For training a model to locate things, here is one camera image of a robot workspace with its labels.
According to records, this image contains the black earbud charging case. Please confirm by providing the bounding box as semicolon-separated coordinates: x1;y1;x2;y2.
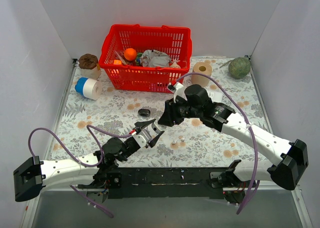
138;108;151;117

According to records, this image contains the white earbud charging case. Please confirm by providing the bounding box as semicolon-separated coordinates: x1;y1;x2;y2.
151;122;162;134

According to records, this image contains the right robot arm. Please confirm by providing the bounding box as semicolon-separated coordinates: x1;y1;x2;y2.
158;82;309;191

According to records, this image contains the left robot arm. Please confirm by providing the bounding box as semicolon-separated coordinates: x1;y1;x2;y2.
13;119;164;202

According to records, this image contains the white rectangular bottle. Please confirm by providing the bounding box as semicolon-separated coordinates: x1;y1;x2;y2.
207;90;224;103

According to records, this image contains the brown paper roll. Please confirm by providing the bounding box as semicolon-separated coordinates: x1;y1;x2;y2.
191;62;212;88

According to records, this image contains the beige toy in basket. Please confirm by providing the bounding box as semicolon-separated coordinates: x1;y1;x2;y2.
170;62;181;69

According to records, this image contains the floral table mat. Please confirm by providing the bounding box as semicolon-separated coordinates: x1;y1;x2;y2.
47;57;269;167

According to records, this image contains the green melon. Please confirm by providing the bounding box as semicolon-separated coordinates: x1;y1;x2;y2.
228;57;251;79

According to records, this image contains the crumpled grey foil bag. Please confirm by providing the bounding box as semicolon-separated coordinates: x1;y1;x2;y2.
140;49;172;68

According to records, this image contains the red plastic shopping basket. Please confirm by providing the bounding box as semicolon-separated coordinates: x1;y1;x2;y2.
99;24;192;93

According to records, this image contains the small orange box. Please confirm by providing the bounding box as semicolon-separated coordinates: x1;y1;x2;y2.
113;60;122;65

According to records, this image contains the orange fruit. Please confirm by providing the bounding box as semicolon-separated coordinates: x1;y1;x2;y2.
123;48;137;61

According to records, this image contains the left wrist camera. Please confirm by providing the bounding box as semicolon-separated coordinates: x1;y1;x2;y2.
130;129;153;148

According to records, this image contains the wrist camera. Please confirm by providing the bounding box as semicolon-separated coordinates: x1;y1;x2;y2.
130;129;153;148
167;80;186;103

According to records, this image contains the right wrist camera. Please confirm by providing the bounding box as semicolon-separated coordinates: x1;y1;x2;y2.
167;80;186;103

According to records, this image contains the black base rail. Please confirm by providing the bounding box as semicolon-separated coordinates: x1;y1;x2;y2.
77;166;253;200

